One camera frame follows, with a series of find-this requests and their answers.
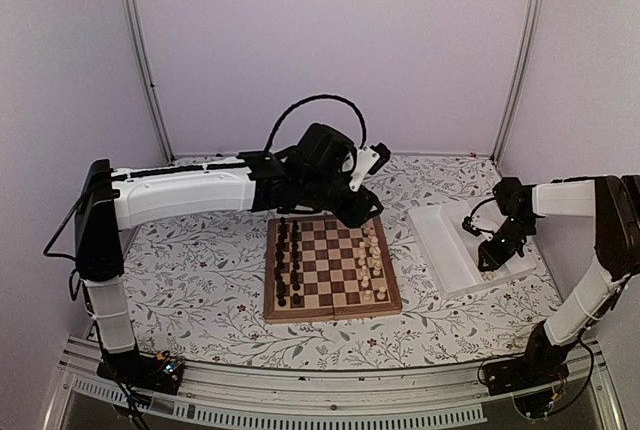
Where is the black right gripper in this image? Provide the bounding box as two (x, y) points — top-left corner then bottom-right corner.
(479, 217), (537, 272)

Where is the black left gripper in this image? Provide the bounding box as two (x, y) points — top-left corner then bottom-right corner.
(300, 174), (384, 228)

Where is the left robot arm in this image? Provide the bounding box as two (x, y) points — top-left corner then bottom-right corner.
(63, 94), (391, 394)

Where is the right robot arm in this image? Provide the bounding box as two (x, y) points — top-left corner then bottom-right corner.
(477, 175), (639, 419)

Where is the wooden chess board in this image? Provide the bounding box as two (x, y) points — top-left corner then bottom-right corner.
(264, 215), (403, 324)

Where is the row of dark chess pieces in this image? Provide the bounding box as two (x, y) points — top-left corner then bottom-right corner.
(274, 217), (303, 309)

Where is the white three-compartment plastic tray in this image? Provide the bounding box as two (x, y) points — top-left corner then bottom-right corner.
(407, 198), (536, 299)

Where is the floral patterned table mat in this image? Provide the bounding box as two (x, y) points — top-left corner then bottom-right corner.
(123, 155), (561, 370)

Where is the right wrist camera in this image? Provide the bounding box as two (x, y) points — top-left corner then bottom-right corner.
(462, 215), (495, 239)

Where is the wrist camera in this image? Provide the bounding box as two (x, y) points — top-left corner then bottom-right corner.
(347, 142), (391, 192)
(462, 215), (495, 239)

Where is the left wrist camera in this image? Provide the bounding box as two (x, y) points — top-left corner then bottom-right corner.
(347, 142), (391, 192)

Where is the front aluminium rail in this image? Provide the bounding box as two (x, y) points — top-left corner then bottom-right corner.
(44, 337), (631, 429)

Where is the right aluminium frame post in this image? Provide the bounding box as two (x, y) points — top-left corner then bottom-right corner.
(491, 0), (543, 166)

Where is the aluminium frame post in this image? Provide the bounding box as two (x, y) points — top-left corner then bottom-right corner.
(491, 0), (543, 166)
(122, 0), (175, 163)

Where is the left aluminium frame post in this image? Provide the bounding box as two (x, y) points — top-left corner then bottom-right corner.
(122, 0), (175, 163)

